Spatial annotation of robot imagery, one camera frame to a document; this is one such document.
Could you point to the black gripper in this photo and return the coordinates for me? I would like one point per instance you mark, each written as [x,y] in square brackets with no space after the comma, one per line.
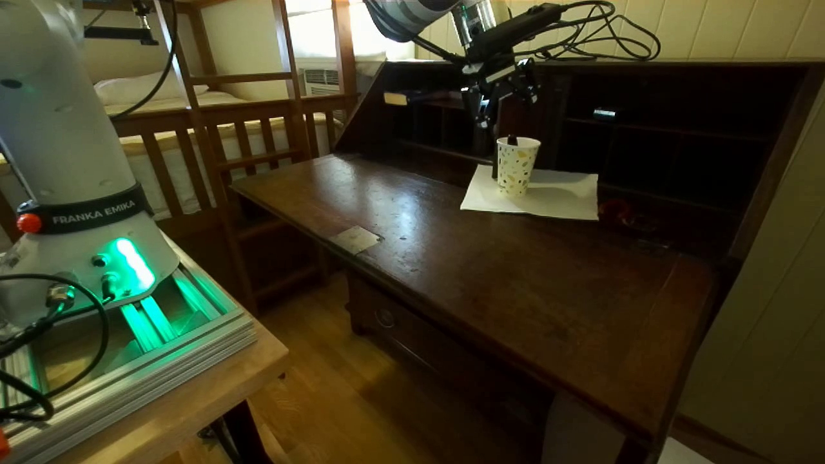
[491,86]

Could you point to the speckled white paper cup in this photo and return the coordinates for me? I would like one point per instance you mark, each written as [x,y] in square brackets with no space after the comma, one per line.
[519,165]

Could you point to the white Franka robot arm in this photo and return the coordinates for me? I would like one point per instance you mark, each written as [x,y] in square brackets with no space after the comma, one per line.
[61,104]

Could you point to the white paper sheet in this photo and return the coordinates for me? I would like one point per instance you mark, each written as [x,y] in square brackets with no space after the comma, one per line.
[557,197]

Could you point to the dark wooden secretary desk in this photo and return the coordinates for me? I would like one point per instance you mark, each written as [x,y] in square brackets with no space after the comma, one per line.
[517,291]

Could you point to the small pale desk label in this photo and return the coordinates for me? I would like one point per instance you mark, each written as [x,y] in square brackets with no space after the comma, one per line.
[354,237]

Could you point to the wooden slatted chair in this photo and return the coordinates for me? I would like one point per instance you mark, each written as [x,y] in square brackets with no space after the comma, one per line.
[259,130]

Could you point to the white bed mattress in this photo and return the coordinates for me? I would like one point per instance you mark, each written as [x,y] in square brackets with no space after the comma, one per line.
[144,94]

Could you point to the light wooden robot table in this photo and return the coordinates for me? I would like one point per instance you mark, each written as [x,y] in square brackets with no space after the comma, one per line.
[188,402]

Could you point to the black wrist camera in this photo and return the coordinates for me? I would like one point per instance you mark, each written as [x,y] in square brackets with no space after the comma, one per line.
[525,27]

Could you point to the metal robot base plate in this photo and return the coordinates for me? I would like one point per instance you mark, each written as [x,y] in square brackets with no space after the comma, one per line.
[155,325]

